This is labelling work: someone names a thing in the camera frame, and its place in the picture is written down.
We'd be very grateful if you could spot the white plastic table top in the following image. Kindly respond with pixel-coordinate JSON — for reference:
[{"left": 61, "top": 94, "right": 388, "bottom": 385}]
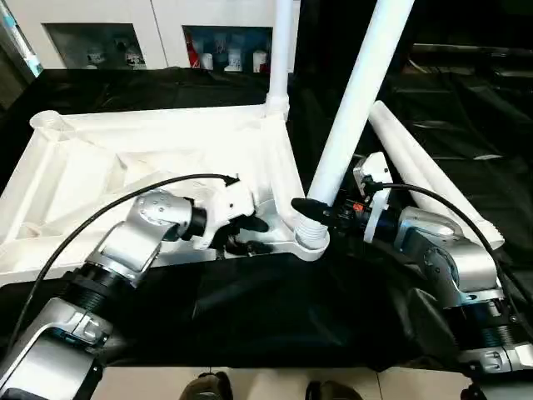
[{"left": 0, "top": 107, "right": 331, "bottom": 286}]

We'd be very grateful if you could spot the black table mat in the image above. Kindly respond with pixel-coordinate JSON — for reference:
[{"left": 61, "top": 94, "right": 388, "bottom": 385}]
[{"left": 0, "top": 65, "right": 533, "bottom": 372}]

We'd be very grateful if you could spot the black left robot foot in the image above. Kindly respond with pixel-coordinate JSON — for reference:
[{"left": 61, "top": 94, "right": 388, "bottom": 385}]
[{"left": 178, "top": 372, "right": 234, "bottom": 400}]

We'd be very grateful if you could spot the black robot foot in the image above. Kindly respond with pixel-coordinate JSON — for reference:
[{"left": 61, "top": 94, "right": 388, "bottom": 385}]
[
  {"left": 305, "top": 380, "right": 364, "bottom": 400},
  {"left": 178, "top": 372, "right": 234, "bottom": 400}
]

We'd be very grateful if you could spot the black right robot foot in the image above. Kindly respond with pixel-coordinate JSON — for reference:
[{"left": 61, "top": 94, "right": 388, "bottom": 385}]
[{"left": 305, "top": 380, "right": 364, "bottom": 400}]

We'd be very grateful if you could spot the white glass door cabinet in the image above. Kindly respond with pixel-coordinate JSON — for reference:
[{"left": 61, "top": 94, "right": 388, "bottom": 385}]
[{"left": 0, "top": 0, "right": 282, "bottom": 72}]

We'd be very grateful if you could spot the light blue background object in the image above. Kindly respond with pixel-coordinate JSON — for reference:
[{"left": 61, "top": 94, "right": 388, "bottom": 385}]
[{"left": 0, "top": 4, "right": 42, "bottom": 78}]

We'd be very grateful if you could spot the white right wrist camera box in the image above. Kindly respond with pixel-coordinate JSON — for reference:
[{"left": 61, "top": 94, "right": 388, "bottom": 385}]
[{"left": 352, "top": 152, "right": 394, "bottom": 244}]

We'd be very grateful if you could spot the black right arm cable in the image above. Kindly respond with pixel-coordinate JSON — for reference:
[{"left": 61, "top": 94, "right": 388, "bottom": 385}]
[{"left": 379, "top": 182, "right": 533, "bottom": 334}]

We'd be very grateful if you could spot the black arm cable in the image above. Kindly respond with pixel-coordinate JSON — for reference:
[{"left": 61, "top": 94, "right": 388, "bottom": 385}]
[
  {"left": 7, "top": 172, "right": 242, "bottom": 355},
  {"left": 379, "top": 182, "right": 533, "bottom": 334}
]

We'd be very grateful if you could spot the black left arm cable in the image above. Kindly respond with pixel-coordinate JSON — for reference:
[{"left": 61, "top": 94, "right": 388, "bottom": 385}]
[{"left": 7, "top": 172, "right": 242, "bottom": 355}]

